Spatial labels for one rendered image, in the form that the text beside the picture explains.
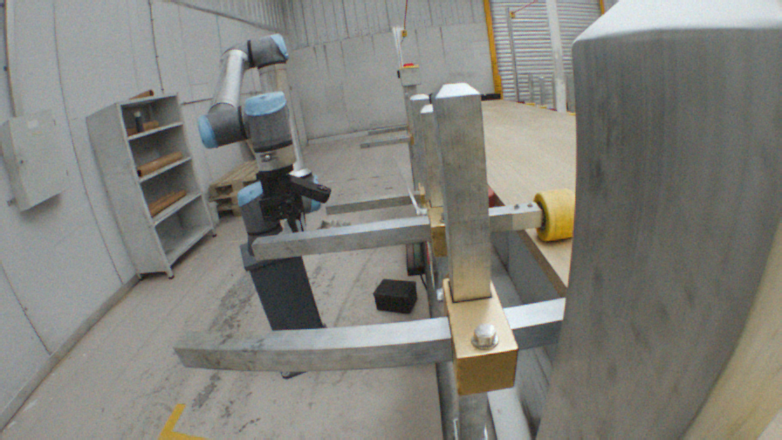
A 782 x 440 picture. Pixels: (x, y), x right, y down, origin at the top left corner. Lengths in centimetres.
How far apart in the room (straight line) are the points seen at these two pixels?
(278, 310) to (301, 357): 121
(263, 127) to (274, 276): 83
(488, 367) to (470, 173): 15
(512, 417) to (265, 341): 46
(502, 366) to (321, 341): 16
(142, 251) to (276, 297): 201
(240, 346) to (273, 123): 51
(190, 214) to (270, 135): 324
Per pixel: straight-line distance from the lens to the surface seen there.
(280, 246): 57
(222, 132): 89
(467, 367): 28
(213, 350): 37
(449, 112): 27
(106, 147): 321
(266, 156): 76
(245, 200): 140
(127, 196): 316
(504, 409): 67
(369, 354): 32
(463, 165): 27
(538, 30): 916
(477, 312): 31
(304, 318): 159
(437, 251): 50
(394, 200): 103
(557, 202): 55
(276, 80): 137
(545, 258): 54
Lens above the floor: 117
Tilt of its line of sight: 22 degrees down
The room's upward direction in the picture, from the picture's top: 9 degrees counter-clockwise
